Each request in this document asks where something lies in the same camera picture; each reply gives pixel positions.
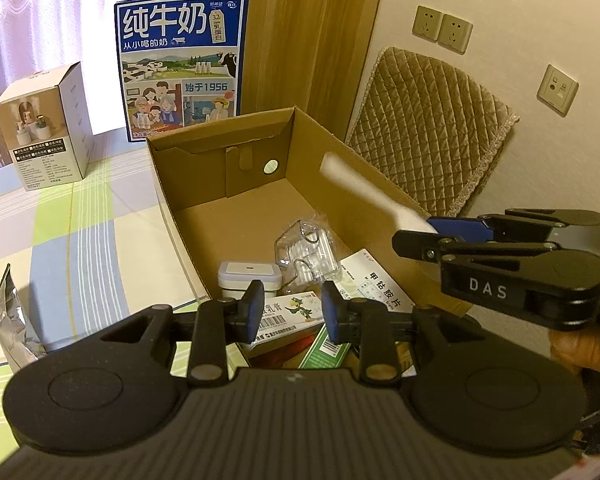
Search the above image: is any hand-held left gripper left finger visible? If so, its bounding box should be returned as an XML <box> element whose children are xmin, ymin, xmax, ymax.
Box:
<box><xmin>100</xmin><ymin>280</ymin><xmax>266</xmax><ymax>386</ymax></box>

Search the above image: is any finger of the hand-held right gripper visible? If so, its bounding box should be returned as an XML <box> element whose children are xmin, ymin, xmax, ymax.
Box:
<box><xmin>391</xmin><ymin>229</ymin><xmax>556</xmax><ymax>266</ymax></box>
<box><xmin>426</xmin><ymin>208</ymin><xmax>600</xmax><ymax>243</ymax></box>

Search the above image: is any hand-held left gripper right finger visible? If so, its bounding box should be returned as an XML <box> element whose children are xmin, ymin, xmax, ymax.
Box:
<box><xmin>322</xmin><ymin>281</ymin><xmax>486</xmax><ymax>386</ymax></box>

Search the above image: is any white green medicine box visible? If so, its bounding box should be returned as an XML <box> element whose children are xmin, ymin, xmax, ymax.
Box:
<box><xmin>250</xmin><ymin>290</ymin><xmax>328</xmax><ymax>345</ymax></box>

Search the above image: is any white plug adapter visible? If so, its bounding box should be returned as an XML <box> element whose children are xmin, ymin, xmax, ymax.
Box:
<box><xmin>217</xmin><ymin>260</ymin><xmax>283</xmax><ymax>303</ymax></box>

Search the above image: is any clear plastic box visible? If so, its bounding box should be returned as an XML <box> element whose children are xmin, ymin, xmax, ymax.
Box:
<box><xmin>274</xmin><ymin>212</ymin><xmax>342</xmax><ymax>286</ymax></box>

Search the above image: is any brown cardboard box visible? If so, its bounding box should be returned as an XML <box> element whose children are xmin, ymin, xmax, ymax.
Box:
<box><xmin>145</xmin><ymin>105</ymin><xmax>473</xmax><ymax>378</ymax></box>

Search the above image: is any person's right hand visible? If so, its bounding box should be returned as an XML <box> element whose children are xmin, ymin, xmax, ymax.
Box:
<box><xmin>550</xmin><ymin>317</ymin><xmax>600</xmax><ymax>377</ymax></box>

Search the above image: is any white pill box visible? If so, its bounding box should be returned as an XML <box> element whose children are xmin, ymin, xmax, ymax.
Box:
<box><xmin>339</xmin><ymin>249</ymin><xmax>421</xmax><ymax>313</ymax></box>

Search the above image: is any quilted beige chair cushion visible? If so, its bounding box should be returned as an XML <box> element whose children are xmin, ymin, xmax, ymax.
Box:
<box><xmin>345</xmin><ymin>46</ymin><xmax>521</xmax><ymax>218</ymax></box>

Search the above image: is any plaid tablecloth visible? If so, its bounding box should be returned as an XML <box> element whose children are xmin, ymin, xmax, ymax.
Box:
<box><xmin>0</xmin><ymin>127</ymin><xmax>216</xmax><ymax>396</ymax></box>

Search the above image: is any silver foil bag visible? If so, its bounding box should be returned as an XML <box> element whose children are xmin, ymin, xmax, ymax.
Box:
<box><xmin>0</xmin><ymin>262</ymin><xmax>48</xmax><ymax>373</ymax></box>

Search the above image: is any wooden door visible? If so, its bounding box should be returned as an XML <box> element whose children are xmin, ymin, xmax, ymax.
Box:
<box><xmin>162</xmin><ymin>0</ymin><xmax>388</xmax><ymax>136</ymax></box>

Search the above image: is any blue milk carton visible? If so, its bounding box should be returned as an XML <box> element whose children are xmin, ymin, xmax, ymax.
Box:
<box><xmin>114</xmin><ymin>0</ymin><xmax>249</xmax><ymax>143</ymax></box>

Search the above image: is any white product box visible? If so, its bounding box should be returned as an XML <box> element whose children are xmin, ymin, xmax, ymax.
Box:
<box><xmin>0</xmin><ymin>61</ymin><xmax>95</xmax><ymax>192</ymax></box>

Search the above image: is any pink curtain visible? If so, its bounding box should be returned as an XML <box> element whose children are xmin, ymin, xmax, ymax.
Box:
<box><xmin>0</xmin><ymin>0</ymin><xmax>166</xmax><ymax>176</ymax></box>

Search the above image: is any beige round-port wall socket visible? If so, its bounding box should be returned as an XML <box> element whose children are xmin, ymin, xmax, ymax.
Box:
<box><xmin>537</xmin><ymin>64</ymin><xmax>579</xmax><ymax>116</ymax></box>

